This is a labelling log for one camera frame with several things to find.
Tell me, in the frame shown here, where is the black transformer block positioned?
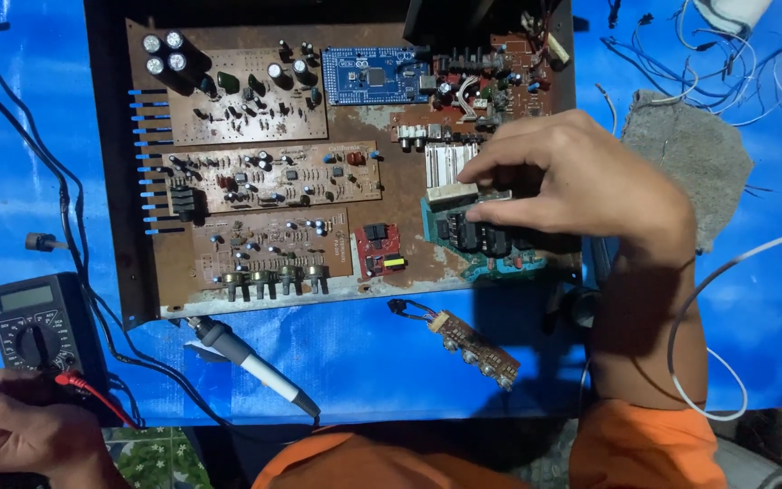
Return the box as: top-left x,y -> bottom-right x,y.
402,0 -> 502,47

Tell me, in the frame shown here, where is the tangle of blue white wires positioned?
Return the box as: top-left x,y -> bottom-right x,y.
593,0 -> 782,137

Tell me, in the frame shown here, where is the brown board with black capacitors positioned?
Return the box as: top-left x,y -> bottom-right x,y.
166,46 -> 330,146

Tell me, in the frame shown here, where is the long brown resistor circuit board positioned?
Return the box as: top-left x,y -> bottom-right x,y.
162,140 -> 384,216

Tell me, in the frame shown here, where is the black jack plug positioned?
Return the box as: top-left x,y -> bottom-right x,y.
24,231 -> 70,253

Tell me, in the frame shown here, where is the green circuit board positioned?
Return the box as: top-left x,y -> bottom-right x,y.
421,194 -> 556,283

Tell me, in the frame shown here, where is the small red circuit board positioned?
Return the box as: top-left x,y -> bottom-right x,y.
353,222 -> 407,280

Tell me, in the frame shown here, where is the brown board with four potentiometers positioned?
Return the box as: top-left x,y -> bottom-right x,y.
190,206 -> 355,304

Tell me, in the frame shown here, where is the orange shirt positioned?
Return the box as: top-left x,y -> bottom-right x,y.
252,399 -> 729,489

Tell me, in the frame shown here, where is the blue plastic tarp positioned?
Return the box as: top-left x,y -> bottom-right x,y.
0,0 -> 782,429

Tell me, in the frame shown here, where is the white rounded object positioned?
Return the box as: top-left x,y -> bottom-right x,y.
692,0 -> 776,36

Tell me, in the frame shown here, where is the black soldering iron cord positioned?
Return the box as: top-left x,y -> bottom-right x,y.
58,190 -> 320,439

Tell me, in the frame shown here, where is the black tape roll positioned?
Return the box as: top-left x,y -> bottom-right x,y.
559,285 -> 602,335

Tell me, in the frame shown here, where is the rusty metal amplifier chassis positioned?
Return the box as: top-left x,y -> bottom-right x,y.
84,0 -> 583,331

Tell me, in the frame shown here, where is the brown board with audio jacks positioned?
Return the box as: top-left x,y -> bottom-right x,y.
390,33 -> 556,153

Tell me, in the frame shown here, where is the black digital multimeter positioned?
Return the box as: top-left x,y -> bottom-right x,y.
0,272 -> 112,410

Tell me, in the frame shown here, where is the long white cable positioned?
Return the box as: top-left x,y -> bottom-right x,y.
667,224 -> 782,422

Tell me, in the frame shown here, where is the grey and white soldering iron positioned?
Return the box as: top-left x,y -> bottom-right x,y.
186,315 -> 323,419

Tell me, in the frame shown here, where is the small brown knob board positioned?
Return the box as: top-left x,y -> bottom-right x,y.
387,299 -> 522,393

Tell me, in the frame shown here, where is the thin black test lead cable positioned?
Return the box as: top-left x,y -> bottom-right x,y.
0,22 -> 144,425

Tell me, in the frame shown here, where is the person's left hand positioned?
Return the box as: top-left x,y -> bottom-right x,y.
0,370 -> 118,478

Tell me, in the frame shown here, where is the silver finned heat sink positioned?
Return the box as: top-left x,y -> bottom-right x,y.
424,141 -> 515,205

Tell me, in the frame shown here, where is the red multimeter test lead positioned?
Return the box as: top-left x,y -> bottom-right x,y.
54,371 -> 142,430

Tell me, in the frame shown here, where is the person's right hand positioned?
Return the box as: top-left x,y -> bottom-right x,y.
458,110 -> 696,254

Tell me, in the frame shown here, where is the grey rough cloth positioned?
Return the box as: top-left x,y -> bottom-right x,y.
620,88 -> 756,254

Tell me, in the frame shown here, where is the blue microcontroller board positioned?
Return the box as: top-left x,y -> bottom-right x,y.
321,45 -> 431,107

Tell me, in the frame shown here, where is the large black silver-top capacitor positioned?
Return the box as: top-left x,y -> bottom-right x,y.
142,33 -> 185,69
167,52 -> 217,95
145,56 -> 195,96
164,29 -> 210,65

